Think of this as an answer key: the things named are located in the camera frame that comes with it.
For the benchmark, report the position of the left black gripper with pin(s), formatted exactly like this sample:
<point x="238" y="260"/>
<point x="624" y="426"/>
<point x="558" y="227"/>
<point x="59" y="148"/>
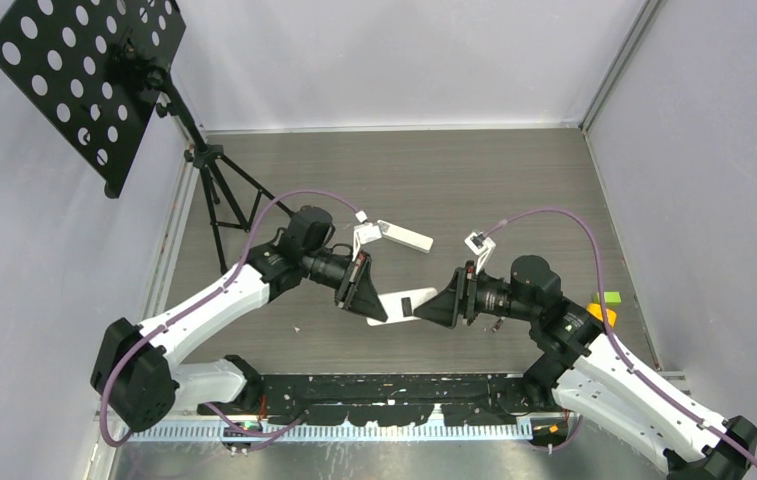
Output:
<point x="356" y="292"/>

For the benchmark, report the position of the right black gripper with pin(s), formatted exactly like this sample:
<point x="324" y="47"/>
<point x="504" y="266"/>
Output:
<point x="458" y="297"/>

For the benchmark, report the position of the long white remote control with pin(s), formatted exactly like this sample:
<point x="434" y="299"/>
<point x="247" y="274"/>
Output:
<point x="405" y="237"/>

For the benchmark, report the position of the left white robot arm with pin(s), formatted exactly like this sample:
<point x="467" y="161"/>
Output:
<point x="141" y="372"/>

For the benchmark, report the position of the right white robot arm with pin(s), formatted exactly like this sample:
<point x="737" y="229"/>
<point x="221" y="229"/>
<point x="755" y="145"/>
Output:
<point x="583" y="369"/>

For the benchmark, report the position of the black purple battery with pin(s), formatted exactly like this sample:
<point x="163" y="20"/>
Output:
<point x="497" y="325"/>

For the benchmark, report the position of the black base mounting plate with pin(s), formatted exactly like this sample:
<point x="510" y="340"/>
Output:
<point x="395" y="400"/>

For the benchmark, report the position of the orange block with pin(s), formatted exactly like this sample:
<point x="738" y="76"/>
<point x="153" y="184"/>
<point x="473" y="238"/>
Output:
<point x="608" y="314"/>

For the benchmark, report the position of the green block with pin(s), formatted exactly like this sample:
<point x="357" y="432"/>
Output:
<point x="610" y="297"/>

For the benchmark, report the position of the black perforated music stand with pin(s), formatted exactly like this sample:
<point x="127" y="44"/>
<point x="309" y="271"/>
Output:
<point x="98" y="71"/>

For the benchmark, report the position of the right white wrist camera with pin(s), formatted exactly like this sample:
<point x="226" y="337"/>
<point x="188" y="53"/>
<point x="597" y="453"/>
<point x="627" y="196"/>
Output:
<point x="481" y="247"/>

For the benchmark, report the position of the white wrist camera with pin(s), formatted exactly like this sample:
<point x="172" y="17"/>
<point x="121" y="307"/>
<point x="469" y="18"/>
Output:
<point x="364" y="232"/>
<point x="481" y="247"/>

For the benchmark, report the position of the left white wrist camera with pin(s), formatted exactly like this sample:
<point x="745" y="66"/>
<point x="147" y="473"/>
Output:
<point x="364" y="232"/>

